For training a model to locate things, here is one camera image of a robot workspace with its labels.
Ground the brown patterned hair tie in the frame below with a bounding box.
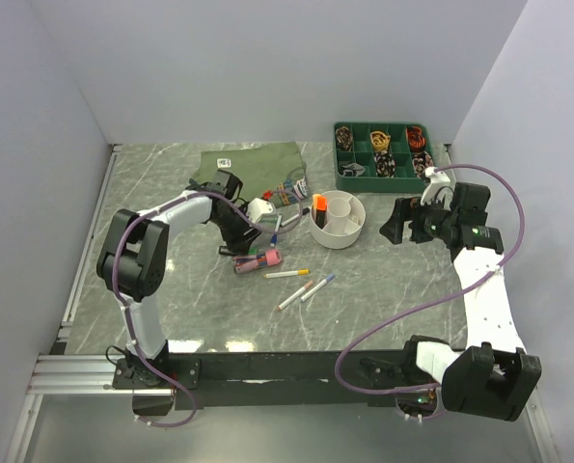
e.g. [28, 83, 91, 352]
[334, 125, 356, 150]

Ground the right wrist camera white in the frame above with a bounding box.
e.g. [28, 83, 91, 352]
[421, 167, 451, 205]

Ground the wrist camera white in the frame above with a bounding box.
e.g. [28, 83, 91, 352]
[421, 167, 451, 205]
[247, 197, 277, 224]

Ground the white pen yellow cap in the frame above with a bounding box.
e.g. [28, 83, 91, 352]
[263, 269, 310, 279]

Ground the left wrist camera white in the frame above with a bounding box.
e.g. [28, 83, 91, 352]
[247, 197, 277, 224]

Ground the orange black hair tie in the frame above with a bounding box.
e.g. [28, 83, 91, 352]
[404, 125, 429, 149]

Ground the white round pen holder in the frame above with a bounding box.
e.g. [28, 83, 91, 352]
[309, 190, 367, 250]

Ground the black orange highlighter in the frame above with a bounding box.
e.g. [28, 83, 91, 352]
[313, 194, 327, 230]

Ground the green compartment tray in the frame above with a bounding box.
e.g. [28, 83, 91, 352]
[333, 122, 435, 194]

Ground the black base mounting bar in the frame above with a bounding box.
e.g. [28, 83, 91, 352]
[112, 350, 437, 416]

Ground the white marker dark blue cap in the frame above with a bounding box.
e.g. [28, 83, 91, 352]
[270, 214, 283, 248]

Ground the purple cable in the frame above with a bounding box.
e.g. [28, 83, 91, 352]
[334, 163, 526, 421]
[111, 188, 305, 429]

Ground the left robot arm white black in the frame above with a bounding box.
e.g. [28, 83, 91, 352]
[96, 170, 276, 388]

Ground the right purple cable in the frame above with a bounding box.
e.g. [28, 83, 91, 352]
[334, 163, 526, 421]

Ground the black green highlighter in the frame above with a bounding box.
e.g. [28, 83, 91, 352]
[238, 248, 261, 258]

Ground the folded green t-shirt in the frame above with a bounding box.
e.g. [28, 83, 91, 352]
[192, 142, 311, 207]

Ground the white pen pink cap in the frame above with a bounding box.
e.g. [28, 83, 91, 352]
[277, 281, 314, 312]

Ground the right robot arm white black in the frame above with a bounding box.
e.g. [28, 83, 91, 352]
[380, 182, 542, 422]

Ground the white marker black cap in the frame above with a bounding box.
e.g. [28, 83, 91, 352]
[281, 207, 311, 228]

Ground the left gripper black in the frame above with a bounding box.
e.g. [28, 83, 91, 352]
[212, 203, 262, 255]

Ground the white pen blue cap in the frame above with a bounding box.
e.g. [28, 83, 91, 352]
[299, 273, 336, 303]

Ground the pink black floral hair tie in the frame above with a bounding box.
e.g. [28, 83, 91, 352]
[410, 150, 436, 178]

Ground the aluminium rail frame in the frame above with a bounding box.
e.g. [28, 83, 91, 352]
[4, 142, 560, 463]

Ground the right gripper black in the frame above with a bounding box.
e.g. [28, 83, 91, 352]
[378, 193, 456, 244]

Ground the pink pencil case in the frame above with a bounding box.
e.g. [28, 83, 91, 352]
[232, 248, 282, 274]

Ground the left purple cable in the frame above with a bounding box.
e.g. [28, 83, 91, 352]
[111, 188, 305, 429]

